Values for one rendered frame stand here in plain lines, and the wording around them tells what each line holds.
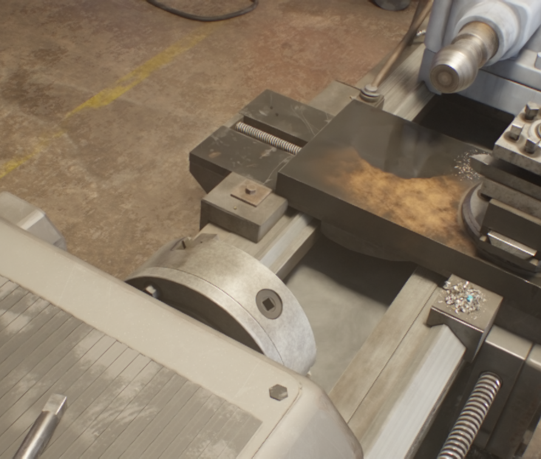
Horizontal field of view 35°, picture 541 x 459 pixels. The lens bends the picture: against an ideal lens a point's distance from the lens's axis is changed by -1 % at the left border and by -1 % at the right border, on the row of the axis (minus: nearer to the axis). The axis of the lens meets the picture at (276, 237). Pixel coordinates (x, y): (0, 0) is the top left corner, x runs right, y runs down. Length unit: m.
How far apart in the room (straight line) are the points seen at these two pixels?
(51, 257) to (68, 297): 0.06
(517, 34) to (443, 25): 0.17
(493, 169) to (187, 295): 0.65
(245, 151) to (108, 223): 1.21
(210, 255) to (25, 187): 2.09
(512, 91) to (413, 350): 0.78
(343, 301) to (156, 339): 0.95
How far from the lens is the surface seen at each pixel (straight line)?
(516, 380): 1.59
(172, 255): 1.00
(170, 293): 0.98
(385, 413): 1.33
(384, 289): 1.70
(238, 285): 0.96
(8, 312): 0.76
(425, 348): 1.44
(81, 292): 0.77
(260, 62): 3.75
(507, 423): 1.67
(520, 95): 2.02
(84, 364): 0.71
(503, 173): 1.43
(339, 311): 1.64
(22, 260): 0.81
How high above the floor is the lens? 1.89
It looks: 42 degrees down
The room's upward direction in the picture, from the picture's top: 8 degrees clockwise
